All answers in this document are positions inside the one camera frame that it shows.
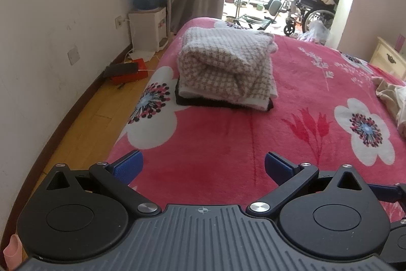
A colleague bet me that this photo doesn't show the pink floral blanket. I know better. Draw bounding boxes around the pink floral blanket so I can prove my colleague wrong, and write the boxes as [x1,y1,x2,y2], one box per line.
[106,17,406,259]

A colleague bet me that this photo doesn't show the beige jacket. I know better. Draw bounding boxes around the beige jacket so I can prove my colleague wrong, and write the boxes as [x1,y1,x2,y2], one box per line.
[372,76,406,140]

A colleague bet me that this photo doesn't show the white water dispenser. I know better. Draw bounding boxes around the white water dispenser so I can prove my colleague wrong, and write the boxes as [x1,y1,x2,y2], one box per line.
[128,7,170,52]

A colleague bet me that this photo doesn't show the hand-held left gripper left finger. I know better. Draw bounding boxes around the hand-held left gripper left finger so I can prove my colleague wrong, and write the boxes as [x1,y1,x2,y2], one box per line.
[45,150,162,217]

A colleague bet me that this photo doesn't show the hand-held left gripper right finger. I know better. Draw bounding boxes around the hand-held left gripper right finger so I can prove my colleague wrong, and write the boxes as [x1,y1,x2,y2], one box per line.
[246,150,370,218]

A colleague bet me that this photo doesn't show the wheelchair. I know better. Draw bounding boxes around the wheelchair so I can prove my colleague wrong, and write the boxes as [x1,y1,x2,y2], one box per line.
[284,0,342,37]

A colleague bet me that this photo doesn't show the black folded garment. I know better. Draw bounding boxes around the black folded garment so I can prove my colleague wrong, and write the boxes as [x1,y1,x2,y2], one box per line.
[175,77,275,113]

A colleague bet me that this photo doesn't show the black folding frame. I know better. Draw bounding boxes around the black folding frame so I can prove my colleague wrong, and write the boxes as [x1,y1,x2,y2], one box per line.
[227,12,277,32]

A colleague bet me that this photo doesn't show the clear plastic bag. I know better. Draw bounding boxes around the clear plastic bag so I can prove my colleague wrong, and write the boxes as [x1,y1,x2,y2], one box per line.
[298,20,332,44]

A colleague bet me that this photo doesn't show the beige houndstooth knit cardigan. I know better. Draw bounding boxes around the beige houndstooth knit cardigan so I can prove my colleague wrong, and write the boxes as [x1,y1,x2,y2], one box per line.
[177,26,279,110]

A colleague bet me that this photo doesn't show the red box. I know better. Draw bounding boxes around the red box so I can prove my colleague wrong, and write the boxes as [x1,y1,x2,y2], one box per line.
[109,58,149,85]

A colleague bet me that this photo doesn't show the cream nightstand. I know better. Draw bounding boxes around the cream nightstand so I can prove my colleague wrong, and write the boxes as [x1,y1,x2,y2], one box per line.
[369,36,406,81]

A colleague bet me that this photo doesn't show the blank wall plate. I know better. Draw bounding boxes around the blank wall plate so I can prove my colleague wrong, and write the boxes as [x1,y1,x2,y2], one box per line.
[67,47,82,66]

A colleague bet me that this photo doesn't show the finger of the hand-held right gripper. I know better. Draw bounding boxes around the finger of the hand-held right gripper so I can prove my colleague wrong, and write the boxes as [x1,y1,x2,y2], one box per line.
[367,182,406,205]
[385,218,406,269]

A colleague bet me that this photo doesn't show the pink soft object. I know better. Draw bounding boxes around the pink soft object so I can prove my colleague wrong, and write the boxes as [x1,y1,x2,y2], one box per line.
[3,234,23,270]

